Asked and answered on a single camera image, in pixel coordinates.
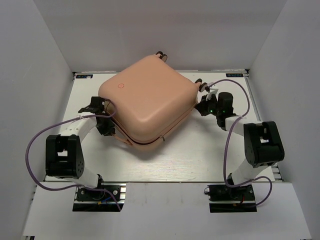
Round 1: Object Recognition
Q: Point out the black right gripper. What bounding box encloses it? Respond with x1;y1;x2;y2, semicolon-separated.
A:
195;93;222;116

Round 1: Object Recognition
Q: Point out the pink suitcase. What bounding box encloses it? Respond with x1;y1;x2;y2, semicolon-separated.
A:
98;51;206;151

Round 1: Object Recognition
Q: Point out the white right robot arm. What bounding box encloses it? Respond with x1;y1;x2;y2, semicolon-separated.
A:
195;92;285;200

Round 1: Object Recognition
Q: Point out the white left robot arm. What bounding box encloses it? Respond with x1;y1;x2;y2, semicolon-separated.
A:
45;96;117;200

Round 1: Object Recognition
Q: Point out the small dark label sticker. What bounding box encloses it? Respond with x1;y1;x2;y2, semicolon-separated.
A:
225;73;244;78
75;74;93;79

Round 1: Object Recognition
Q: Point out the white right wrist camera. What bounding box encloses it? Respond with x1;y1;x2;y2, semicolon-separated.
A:
205;82;219;101

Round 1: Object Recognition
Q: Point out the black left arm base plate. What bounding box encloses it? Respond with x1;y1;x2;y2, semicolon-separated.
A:
72;182;126;213

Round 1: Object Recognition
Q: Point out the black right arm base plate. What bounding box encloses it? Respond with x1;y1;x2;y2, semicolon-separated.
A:
203;184;257;213

